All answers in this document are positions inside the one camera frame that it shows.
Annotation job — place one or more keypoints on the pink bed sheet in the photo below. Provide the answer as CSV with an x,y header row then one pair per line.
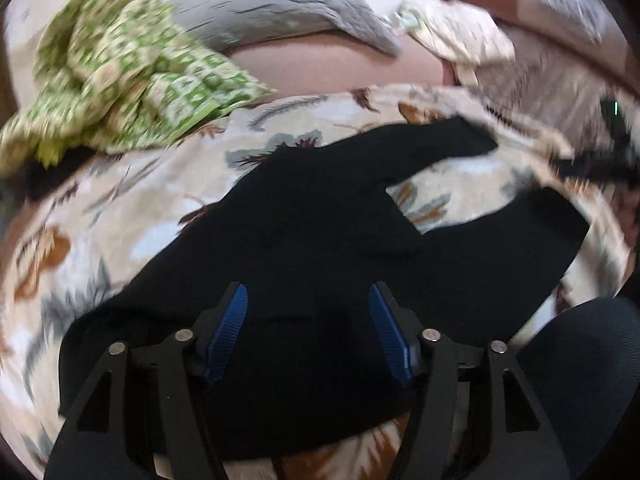
x,y
332,62

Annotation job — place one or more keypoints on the person's dark trouser leg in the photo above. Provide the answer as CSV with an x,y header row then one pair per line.
x,y
584,369

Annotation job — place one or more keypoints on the brown padded headboard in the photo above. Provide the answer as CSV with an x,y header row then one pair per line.
x,y
614,55

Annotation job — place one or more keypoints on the leaf patterned fleece blanket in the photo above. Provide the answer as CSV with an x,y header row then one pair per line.
x,y
81,244

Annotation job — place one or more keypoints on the green checkered cloth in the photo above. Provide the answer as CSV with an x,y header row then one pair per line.
x,y
117,76

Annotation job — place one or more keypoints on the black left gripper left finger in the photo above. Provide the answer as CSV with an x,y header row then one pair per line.
x,y
137,401

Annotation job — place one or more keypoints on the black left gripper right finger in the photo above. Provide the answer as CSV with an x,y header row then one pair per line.
x,y
473,414

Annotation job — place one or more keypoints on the cream floral pillow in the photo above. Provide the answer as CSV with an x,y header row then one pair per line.
x,y
464,35

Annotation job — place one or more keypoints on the black pants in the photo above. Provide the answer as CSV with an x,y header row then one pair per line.
x,y
307,232

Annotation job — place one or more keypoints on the grey quilted pillow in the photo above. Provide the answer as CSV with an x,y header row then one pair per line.
x,y
226,24

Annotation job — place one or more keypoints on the striped beige bedspread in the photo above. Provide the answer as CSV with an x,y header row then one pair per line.
x,y
557,87

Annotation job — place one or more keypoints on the grey patterned cloth on headboard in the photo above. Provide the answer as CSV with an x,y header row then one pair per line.
x,y
587,19

